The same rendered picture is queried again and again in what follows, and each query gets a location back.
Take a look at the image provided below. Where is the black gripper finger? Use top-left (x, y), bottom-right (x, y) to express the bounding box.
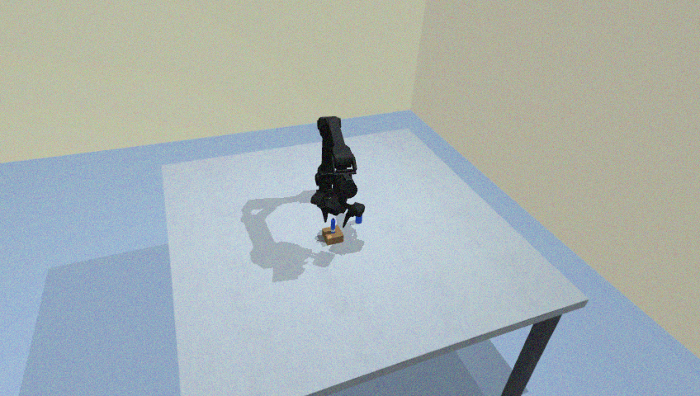
top-left (343, 212), bottom-right (354, 228)
top-left (317, 205), bottom-right (328, 223)

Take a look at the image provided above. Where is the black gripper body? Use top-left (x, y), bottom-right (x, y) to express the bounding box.
top-left (310, 185), bottom-right (365, 217)

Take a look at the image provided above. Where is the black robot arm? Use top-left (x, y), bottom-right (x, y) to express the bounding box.
top-left (315, 116), bottom-right (357, 216)

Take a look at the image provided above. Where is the tan wooden block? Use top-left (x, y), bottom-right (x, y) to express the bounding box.
top-left (322, 225), bottom-right (343, 245)

